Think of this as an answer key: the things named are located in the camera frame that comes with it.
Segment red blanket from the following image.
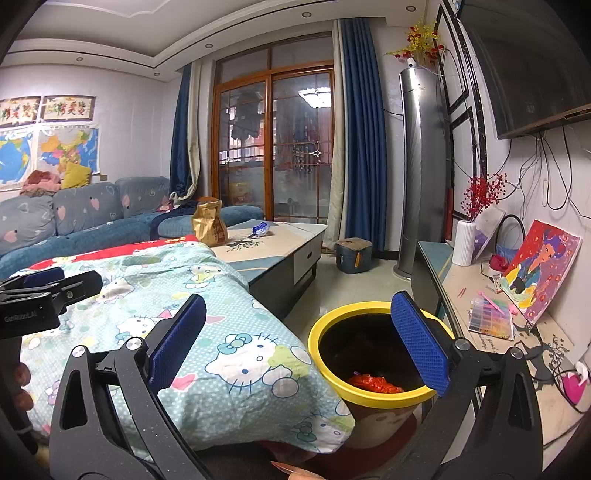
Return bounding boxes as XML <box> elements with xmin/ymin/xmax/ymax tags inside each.
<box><xmin>30</xmin><ymin>234</ymin><xmax>199</xmax><ymax>271</ymax></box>

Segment calligraphy wall poster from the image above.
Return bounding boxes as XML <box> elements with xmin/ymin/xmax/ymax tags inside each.
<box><xmin>0</xmin><ymin>96</ymin><xmax>42</xmax><ymax>128</ymax></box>
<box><xmin>41</xmin><ymin>95</ymin><xmax>96</xmax><ymax>124</ymax></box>

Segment coffee table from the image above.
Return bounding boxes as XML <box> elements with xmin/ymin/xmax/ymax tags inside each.
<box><xmin>210</xmin><ymin>220</ymin><xmax>329</xmax><ymax>322</ymax></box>

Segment world map poster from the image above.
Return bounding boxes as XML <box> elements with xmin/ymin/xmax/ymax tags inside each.
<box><xmin>0</xmin><ymin>131</ymin><xmax>35</xmax><ymax>184</ymax></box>

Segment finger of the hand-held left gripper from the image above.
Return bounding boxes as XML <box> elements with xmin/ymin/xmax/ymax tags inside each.
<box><xmin>0</xmin><ymin>270</ymin><xmax>103</xmax><ymax>319</ymax></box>
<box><xmin>22</xmin><ymin>267</ymin><xmax>66</xmax><ymax>289</ymax></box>

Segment black wall television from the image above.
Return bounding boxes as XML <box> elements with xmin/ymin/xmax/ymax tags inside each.
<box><xmin>455</xmin><ymin>0</ymin><xmax>591</xmax><ymax>140</ymax></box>

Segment yellow artificial flowers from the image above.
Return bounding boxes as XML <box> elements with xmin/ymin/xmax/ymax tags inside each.
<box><xmin>385</xmin><ymin>18</ymin><xmax>444</xmax><ymax>71</ymax></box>

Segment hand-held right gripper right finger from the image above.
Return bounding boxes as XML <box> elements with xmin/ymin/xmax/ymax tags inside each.
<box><xmin>383</xmin><ymin>291</ymin><xmax>543</xmax><ymax>480</ymax></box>

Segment grey tower air conditioner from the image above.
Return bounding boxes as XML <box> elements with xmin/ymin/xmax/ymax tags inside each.
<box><xmin>392</xmin><ymin>65</ymin><xmax>453</xmax><ymax>281</ymax></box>

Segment red plastic bag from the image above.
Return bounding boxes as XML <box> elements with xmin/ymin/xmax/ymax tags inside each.
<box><xmin>347</xmin><ymin>375</ymin><xmax>406</xmax><ymax>394</ymax></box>

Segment yellow cushion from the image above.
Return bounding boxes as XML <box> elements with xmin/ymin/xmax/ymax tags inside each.
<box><xmin>61</xmin><ymin>161</ymin><xmax>93</xmax><ymax>190</ymax></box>

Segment wooden frame glass sliding door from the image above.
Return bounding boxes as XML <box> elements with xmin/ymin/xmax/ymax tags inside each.
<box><xmin>210</xmin><ymin>39</ymin><xmax>335</xmax><ymax>225</ymax></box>

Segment beige curtain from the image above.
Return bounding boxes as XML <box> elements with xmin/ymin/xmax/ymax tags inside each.
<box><xmin>323</xmin><ymin>21</ymin><xmax>349</xmax><ymax>251</ymax></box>
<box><xmin>187</xmin><ymin>60</ymin><xmax>215</xmax><ymax>200</ymax></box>

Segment basket with black hoop handle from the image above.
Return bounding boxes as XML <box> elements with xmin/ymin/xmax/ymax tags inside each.
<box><xmin>496</xmin><ymin>215</ymin><xmax>527</xmax><ymax>262</ymax></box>

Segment dark storage stool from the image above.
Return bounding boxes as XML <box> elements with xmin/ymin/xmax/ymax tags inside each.
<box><xmin>335</xmin><ymin>237</ymin><xmax>374</xmax><ymax>274</ymax></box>

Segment pink heart-shaped object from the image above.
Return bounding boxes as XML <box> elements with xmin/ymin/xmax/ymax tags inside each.
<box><xmin>560</xmin><ymin>362</ymin><xmax>589</xmax><ymax>404</ymax></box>

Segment gold paper bag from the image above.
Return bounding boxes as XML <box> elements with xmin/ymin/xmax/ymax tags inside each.
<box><xmin>191</xmin><ymin>197</ymin><xmax>228</xmax><ymax>247</ymax></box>

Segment red berry branches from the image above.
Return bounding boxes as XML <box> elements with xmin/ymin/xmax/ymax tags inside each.
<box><xmin>462</xmin><ymin>173</ymin><xmax>509</xmax><ymax>223</ymax></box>

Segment colourful figure painting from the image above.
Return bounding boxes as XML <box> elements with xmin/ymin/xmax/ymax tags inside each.
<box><xmin>501</xmin><ymin>219</ymin><xmax>583</xmax><ymax>325</ymax></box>

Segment light blue printed blanket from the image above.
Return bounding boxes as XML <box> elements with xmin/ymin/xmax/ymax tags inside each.
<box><xmin>9</xmin><ymin>240</ymin><xmax>356</xmax><ymax>462</ymax></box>

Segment blue curtain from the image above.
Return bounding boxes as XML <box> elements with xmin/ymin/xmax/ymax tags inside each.
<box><xmin>170</xmin><ymin>65</ymin><xmax>201</xmax><ymax>202</ymax></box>
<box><xmin>339</xmin><ymin>18</ymin><xmax>389</xmax><ymax>253</ymax></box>

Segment television stand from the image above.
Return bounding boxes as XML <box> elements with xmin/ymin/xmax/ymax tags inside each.
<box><xmin>411</xmin><ymin>241</ymin><xmax>591</xmax><ymax>457</ymax></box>

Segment country map poster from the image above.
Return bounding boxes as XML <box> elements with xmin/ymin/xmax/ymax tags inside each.
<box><xmin>37</xmin><ymin>128</ymin><xmax>101</xmax><ymax>176</ymax></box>

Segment yellow rim trash bin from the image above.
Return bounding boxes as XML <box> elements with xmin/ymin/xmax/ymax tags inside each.
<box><xmin>308</xmin><ymin>301</ymin><xmax>455</xmax><ymax>450</ymax></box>

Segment colourful bead box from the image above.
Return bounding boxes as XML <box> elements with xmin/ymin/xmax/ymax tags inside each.
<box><xmin>468</xmin><ymin>295</ymin><xmax>515</xmax><ymax>341</ymax></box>

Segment pink clothes pile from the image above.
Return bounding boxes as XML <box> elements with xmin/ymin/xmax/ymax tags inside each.
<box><xmin>18</xmin><ymin>170</ymin><xmax>62</xmax><ymax>198</ymax></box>

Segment pale canvas board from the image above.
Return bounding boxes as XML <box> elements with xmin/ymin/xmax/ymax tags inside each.
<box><xmin>473</xmin><ymin>205</ymin><xmax>507</xmax><ymax>262</ymax></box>

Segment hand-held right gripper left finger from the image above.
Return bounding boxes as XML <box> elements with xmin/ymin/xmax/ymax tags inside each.
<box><xmin>48</xmin><ymin>293</ymin><xmax>208</xmax><ymax>480</ymax></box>

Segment person's left hand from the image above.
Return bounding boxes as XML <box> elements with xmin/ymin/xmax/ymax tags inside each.
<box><xmin>13</xmin><ymin>362</ymin><xmax>34</xmax><ymax>411</ymax></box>

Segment white ribbed vase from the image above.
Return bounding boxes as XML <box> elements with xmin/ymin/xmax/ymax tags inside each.
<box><xmin>451</xmin><ymin>220</ymin><xmax>476</xmax><ymax>267</ymax></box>

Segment blue grey sofa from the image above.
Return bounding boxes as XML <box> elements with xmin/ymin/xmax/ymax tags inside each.
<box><xmin>0</xmin><ymin>176</ymin><xmax>266</xmax><ymax>281</ymax></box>

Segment black wall cables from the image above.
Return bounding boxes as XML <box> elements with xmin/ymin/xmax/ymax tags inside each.
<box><xmin>508</xmin><ymin>129</ymin><xmax>591</xmax><ymax>214</ymax></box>

